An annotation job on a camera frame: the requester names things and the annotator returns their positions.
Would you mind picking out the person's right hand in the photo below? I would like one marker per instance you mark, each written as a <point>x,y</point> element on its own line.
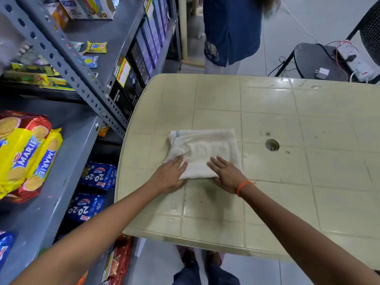
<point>230,178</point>

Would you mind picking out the person's left hand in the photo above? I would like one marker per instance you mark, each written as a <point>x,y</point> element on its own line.
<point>166,178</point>

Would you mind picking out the person's right thumb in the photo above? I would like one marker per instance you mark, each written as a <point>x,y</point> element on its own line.
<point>218,181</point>

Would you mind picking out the person's right middle finger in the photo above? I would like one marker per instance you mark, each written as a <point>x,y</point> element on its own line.
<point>218,163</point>

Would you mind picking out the person's left thumb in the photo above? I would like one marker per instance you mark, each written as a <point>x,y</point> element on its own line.
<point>183,169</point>

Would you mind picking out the white cloth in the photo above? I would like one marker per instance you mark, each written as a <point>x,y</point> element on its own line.
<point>202,145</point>

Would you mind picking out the person's left forearm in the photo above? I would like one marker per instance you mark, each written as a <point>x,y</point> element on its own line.
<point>89,237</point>

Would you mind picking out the person's right forearm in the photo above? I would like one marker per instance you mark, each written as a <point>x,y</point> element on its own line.
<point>297,234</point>

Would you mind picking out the orange thread wristband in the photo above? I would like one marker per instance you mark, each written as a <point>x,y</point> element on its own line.
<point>242,186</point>

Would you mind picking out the person's right shoe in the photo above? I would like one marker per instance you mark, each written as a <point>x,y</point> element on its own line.
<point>214,258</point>

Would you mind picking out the person's shoe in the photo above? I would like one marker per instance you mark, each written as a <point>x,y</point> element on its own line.
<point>214,258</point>
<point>187,255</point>

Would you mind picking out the person's left shoe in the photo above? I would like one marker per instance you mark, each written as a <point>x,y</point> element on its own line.
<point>187,255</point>

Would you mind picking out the blue biscuit packet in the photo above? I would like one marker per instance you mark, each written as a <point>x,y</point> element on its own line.
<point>4,249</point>
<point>84,207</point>
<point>99,176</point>

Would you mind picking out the orange packet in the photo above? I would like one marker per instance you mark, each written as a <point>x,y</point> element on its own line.
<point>104,131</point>

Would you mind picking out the person's right leg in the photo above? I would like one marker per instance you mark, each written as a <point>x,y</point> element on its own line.
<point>221,277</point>

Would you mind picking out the person's leg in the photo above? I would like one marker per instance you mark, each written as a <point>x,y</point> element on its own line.
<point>221,277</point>
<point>187,276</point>

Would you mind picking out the person's left leg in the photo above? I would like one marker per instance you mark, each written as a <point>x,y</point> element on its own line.
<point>187,276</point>

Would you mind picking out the red snack packet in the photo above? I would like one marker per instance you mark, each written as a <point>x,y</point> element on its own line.
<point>120,261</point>

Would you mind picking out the row of dark boxes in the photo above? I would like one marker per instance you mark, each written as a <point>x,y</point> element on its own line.
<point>139,56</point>

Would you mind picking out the white charger adapter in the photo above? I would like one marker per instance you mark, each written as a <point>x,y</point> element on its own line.
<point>322,73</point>

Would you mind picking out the black plastic chair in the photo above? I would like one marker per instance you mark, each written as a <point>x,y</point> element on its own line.
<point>311,57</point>

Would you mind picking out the yellow biscuit packet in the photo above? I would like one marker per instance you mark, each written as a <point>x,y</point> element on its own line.
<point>17,151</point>
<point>41,166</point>

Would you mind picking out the small blue snack packet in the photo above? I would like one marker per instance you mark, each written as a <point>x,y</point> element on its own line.
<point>89,61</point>

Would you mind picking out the grey metal shelf rack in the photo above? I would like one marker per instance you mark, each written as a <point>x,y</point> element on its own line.
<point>74,71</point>

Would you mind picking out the small yellow snack packet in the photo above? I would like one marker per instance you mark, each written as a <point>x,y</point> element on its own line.
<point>95,47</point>

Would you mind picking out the white power strip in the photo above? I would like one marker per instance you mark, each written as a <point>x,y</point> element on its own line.
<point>356,62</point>

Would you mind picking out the yellow green packets pile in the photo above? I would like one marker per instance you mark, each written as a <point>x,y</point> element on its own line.
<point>35,77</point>

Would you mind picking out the colourful cardboard box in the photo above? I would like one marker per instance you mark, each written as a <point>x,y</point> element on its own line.
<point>86,7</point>

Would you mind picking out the orange cardboard box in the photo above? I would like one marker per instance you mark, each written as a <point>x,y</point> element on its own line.
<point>59,14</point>

